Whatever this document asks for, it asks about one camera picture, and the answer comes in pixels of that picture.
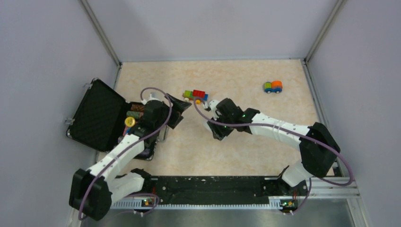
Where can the orange blue toy car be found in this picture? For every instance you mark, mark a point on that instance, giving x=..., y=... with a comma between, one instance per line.
x=273, y=87

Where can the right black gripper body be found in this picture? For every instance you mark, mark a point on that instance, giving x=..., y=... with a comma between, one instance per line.
x=221, y=131

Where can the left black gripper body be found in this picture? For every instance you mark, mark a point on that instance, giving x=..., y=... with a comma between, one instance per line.
x=176, y=112

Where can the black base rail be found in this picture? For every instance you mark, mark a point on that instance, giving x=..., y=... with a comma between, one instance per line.
x=220, y=190

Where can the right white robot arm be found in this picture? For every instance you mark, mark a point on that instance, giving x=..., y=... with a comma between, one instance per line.
x=315, y=143

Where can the lego brick truck toy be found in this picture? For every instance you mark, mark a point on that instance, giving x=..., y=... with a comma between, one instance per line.
x=188, y=95

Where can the black poker chip case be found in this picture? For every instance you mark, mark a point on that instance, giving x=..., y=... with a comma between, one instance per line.
x=99, y=120

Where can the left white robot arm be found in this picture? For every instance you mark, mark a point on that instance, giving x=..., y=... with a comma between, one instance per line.
x=96, y=189

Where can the yellow poker chip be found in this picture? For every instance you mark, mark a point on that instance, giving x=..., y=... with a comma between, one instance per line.
x=129, y=121

